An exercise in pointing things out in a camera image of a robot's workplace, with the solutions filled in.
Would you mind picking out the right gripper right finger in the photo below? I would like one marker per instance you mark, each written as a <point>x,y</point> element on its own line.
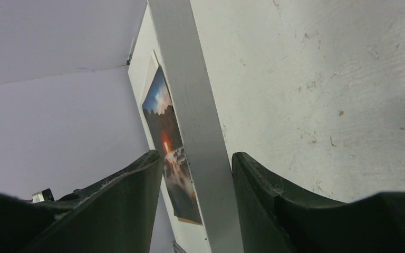
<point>277,215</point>

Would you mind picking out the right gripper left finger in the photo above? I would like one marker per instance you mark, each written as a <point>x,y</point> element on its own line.
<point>115,214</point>

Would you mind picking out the brown cardboard backing board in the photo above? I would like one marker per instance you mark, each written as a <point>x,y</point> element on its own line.
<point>190,221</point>

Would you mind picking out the white picture frame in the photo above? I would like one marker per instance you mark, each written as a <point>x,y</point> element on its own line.
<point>185,69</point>

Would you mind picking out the landscape photo print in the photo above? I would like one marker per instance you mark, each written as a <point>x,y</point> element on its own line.
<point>161,119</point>

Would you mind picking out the cream white mat board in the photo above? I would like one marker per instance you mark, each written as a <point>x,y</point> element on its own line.
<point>152,68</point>

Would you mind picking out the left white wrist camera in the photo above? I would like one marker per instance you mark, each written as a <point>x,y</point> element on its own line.
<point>42,196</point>

